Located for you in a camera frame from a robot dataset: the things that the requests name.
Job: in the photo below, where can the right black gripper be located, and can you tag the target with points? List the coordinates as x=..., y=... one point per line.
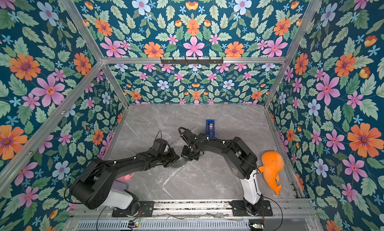
x=188, y=150

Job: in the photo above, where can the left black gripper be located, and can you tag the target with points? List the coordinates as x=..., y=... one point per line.
x=174, y=157

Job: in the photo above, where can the clear bubble wrap sheet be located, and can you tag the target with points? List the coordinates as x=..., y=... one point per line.
x=160, y=176

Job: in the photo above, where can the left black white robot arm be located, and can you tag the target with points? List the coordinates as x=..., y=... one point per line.
x=96, y=187

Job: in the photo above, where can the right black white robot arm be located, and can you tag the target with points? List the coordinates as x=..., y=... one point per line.
x=240, y=159

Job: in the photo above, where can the blue tape dispenser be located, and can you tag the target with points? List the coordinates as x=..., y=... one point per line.
x=210, y=128

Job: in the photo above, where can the pink plush toy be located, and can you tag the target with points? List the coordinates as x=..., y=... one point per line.
x=125, y=178

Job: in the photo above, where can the orange plush whale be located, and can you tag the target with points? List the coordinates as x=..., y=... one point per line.
x=273, y=164

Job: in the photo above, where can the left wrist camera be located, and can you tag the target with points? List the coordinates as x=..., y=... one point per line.
x=160, y=146

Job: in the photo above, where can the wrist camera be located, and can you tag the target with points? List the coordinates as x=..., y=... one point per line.
x=160, y=146
x=186, y=133

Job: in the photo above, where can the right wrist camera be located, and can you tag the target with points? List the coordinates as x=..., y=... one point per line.
x=186, y=133

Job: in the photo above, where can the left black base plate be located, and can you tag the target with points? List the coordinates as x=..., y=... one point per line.
x=140, y=209

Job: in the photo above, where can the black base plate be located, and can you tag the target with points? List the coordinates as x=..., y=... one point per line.
x=140, y=209
x=243, y=209

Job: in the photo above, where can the aluminium mounting rail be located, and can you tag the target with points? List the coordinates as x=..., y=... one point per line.
x=279, y=209

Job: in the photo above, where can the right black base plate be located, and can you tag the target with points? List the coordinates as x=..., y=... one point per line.
x=243, y=209

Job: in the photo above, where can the white vented cable duct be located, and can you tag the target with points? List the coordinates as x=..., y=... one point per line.
x=164, y=225

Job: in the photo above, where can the black hook rail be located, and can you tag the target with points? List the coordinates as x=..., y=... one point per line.
x=197, y=60

